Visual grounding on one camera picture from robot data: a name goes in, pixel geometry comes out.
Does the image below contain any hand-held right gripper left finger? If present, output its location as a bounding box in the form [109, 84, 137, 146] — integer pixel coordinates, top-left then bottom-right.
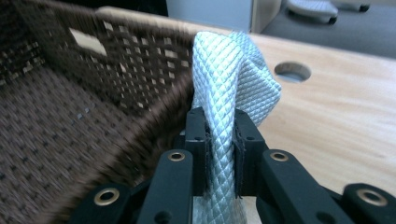
[136, 106, 213, 224]

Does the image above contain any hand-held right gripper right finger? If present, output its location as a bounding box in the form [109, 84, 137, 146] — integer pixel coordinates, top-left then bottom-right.
[233, 108, 356, 224]

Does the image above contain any brown woven basket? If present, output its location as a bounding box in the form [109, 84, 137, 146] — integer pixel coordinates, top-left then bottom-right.
[0, 0, 232, 224]

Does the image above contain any light blue textured cloth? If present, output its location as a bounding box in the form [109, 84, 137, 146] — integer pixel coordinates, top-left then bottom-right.
[191, 31, 283, 224]

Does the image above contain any white cabinet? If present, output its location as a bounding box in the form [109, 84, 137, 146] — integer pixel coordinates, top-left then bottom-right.
[165, 0, 253, 34]

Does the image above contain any office chair base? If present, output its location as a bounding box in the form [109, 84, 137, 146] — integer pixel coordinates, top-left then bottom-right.
[285, 0, 372, 25]

